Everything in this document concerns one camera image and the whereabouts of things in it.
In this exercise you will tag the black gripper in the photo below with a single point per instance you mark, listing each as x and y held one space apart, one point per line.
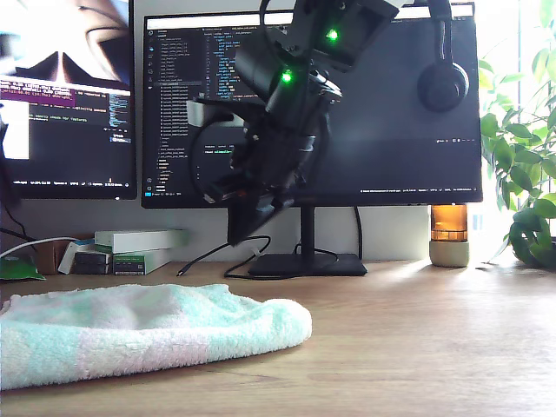
273 165

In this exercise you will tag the pale green pink tea towel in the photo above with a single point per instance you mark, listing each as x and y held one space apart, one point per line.
152 330

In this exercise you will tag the long white cardboard box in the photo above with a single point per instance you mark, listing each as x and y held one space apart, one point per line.
139 241

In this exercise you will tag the white box green label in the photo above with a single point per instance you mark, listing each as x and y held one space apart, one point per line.
130 262

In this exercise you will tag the large black computer monitor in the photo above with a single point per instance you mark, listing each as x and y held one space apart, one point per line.
391 152

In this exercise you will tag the small dark box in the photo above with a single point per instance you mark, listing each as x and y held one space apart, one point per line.
89 263

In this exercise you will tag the small white box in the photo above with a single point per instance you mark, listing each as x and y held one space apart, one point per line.
65 260

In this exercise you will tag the smaller black computer monitor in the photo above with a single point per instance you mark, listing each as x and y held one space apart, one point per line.
65 165

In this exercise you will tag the amber glass bottle pale base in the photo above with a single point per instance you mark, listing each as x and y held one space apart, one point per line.
449 256

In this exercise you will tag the brown cardboard box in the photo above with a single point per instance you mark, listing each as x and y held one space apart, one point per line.
48 260

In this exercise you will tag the green packet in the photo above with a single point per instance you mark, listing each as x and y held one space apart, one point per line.
21 269

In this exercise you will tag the black headphones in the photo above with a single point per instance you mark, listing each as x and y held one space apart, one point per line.
443 87

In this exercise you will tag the potted green leafy plant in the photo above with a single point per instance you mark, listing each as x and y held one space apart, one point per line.
527 243

